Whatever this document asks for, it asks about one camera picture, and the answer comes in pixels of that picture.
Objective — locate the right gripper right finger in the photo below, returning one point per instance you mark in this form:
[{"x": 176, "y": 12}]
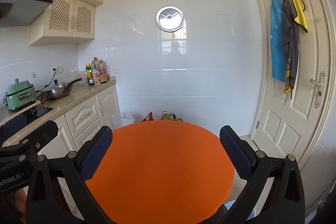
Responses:
[{"x": 285, "y": 202}]

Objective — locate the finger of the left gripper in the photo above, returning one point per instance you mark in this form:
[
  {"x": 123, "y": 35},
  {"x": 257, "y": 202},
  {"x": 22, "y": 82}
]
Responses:
[
  {"x": 30, "y": 145},
  {"x": 13, "y": 126}
]

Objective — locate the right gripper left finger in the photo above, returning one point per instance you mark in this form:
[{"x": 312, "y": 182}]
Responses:
[{"x": 46, "y": 202}]

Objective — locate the left hand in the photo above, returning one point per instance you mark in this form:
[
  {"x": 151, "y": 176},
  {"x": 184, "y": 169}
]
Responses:
[{"x": 17, "y": 201}]

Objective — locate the black induction cooktop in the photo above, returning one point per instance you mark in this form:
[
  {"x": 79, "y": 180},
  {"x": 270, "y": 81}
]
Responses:
[{"x": 32, "y": 113}]

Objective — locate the green electric cooker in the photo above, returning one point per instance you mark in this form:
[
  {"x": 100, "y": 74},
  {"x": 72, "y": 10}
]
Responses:
[{"x": 19, "y": 94}]

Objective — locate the steel wok pan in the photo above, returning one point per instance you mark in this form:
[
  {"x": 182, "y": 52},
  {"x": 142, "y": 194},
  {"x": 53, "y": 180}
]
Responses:
[{"x": 58, "y": 90}]

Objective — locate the white panel door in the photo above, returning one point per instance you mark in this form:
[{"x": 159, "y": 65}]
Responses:
[{"x": 292, "y": 114}]

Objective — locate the red label sauce bottle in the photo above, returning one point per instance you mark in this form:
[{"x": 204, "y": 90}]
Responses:
[{"x": 95, "y": 71}]

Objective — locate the dark brown sauce bottle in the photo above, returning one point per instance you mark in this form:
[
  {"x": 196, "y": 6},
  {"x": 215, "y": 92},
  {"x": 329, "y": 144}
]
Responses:
[{"x": 103, "y": 72}]

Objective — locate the orange round table cover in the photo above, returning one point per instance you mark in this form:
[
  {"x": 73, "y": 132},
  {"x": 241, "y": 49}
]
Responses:
[{"x": 162, "y": 172}]

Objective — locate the range hood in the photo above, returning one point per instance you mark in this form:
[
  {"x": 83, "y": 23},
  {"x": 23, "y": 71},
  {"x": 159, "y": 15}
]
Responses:
[{"x": 21, "y": 12}]

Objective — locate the cream upper lattice cabinet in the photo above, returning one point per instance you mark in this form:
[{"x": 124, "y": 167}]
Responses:
[{"x": 64, "y": 22}]

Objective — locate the red packet on floor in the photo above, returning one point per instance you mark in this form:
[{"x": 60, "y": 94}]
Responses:
[{"x": 149, "y": 117}]

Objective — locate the oil bottle on floor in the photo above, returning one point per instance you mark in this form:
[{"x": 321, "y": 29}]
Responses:
[{"x": 165, "y": 116}]

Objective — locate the grey cloth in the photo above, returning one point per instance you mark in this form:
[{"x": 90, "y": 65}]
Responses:
[{"x": 290, "y": 46}]

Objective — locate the blue apron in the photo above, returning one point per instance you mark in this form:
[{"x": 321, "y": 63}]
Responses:
[{"x": 278, "y": 61}]

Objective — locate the yellow cloth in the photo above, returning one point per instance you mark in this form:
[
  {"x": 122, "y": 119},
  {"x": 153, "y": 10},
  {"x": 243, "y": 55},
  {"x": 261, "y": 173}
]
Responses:
[{"x": 299, "y": 18}]

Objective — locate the wall power socket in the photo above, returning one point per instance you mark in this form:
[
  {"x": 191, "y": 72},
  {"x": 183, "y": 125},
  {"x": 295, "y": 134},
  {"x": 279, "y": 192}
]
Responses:
[{"x": 57, "y": 70}]

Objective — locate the door handle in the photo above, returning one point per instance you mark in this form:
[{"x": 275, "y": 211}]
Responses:
[{"x": 321, "y": 85}]

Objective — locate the round wall vent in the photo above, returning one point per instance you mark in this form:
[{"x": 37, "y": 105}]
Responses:
[{"x": 170, "y": 19}]

